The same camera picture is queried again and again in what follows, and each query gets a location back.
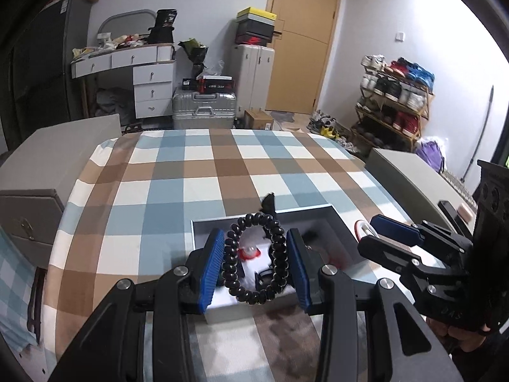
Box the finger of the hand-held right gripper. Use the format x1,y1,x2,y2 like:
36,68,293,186
358,235,422,275
370,214,438,248

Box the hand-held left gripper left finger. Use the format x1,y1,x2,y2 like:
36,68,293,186
48,229,226,382

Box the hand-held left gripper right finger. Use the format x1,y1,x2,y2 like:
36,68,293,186
286,229,466,382

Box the black bead bracelet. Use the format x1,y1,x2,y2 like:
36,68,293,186
223,213,289,306

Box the clear toy ring red top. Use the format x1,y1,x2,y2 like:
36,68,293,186
354,220,377,243
238,245,262,262

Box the grey jewelry box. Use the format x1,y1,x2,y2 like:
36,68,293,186
190,204,367,325

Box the person's right hand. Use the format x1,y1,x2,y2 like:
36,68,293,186
429,319,485,351

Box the grey cabinet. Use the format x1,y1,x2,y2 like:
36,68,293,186
365,147,476,225

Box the black hair claw clip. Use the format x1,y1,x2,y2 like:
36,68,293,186
260,192,278,214

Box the purple bag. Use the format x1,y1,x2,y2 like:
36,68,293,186
415,139,445,174

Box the plaid bed sheet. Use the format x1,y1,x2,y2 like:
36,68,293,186
45,128,422,382

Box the shoes on floor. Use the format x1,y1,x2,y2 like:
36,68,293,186
306,110,359,152

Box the wooden shoe rack with shoes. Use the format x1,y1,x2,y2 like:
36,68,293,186
352,55,435,154

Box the dark curved rod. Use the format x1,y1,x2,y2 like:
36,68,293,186
462,85,496,180

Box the cardboard box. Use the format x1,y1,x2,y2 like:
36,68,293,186
243,109,275,131

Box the silver suitcase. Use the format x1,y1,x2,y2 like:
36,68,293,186
172,91,238,130

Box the black box with red stripe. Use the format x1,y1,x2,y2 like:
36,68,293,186
199,75,235,95

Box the blue checked cloth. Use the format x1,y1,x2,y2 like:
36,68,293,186
0,227,53,351

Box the dark clothes pile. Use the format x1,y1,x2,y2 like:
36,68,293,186
95,88,135,125

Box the white desk with drawers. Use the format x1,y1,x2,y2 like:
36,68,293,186
72,44,176,120

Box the cream suitcase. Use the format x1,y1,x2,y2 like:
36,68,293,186
233,44,276,119

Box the grey nightstand with latch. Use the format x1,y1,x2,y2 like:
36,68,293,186
0,113,121,248

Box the wooden door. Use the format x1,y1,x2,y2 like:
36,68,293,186
264,0,345,115

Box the bouquet in black wrapping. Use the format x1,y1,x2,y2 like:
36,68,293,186
178,38,210,79

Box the black shoe box red logo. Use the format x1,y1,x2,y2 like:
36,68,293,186
235,33,273,47

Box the desk clutter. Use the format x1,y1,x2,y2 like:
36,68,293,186
72,34,149,59

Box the black bag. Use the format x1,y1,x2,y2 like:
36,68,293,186
148,9,178,45

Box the yellow shoe box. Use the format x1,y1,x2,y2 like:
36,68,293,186
236,7,278,22

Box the dark wardrobe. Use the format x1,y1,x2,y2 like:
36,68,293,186
0,8,45,156

